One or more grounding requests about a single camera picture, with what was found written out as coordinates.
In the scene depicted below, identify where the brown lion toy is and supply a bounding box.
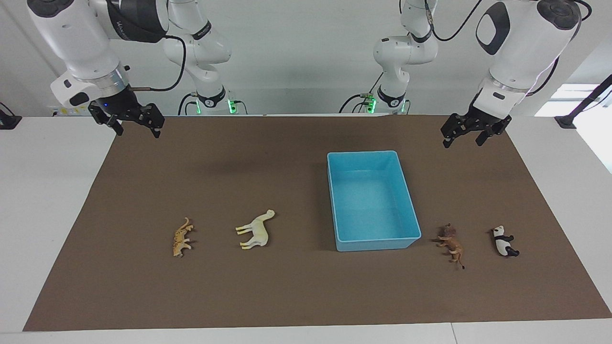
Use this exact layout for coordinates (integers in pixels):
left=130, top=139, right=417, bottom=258
left=433, top=223, right=466, bottom=270

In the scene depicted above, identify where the black and white panda toy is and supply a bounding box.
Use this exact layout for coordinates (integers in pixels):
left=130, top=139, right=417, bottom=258
left=492, top=226, right=520, bottom=258

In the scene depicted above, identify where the orange spotted tiger toy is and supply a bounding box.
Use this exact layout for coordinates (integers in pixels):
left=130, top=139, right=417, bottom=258
left=173, top=217, right=195, bottom=258

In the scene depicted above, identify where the cream horse toy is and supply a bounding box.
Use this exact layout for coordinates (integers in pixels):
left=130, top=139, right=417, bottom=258
left=235, top=209, right=276, bottom=249

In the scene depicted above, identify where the light blue storage box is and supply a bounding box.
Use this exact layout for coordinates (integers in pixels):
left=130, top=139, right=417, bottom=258
left=327, top=150, right=422, bottom=252

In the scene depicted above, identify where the black clamp stand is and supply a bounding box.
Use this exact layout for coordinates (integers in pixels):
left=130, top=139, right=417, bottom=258
left=555, top=74, right=612, bottom=129

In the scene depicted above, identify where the brown table mat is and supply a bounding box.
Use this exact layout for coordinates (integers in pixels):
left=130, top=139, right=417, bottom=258
left=22, top=115, right=612, bottom=332

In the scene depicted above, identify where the black right base cable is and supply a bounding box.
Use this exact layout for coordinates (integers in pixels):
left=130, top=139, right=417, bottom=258
left=178, top=92, right=199, bottom=116

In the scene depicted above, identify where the black base cable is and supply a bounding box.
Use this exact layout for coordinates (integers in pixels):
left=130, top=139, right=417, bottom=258
left=178, top=92, right=199, bottom=116
left=339, top=72, right=384, bottom=114

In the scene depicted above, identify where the white wall socket box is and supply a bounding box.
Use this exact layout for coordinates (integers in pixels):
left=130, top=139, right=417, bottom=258
left=50, top=106, right=92, bottom=117

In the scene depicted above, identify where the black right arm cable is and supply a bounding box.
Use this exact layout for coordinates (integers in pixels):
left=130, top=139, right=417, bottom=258
left=129, top=34, right=187, bottom=92

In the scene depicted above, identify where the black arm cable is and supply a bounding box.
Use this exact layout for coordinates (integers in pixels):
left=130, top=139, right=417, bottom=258
left=129, top=34, right=187, bottom=92
left=423, top=0, right=484, bottom=43

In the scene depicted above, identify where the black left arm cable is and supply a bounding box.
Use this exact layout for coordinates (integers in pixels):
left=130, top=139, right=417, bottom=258
left=423, top=0, right=484, bottom=43

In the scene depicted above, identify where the black left base cable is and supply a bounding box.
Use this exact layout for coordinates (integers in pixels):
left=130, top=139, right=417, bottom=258
left=339, top=72, right=384, bottom=114

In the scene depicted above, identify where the small black clamp mount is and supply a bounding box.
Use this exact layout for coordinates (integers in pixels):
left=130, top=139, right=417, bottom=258
left=0, top=102, right=22, bottom=130

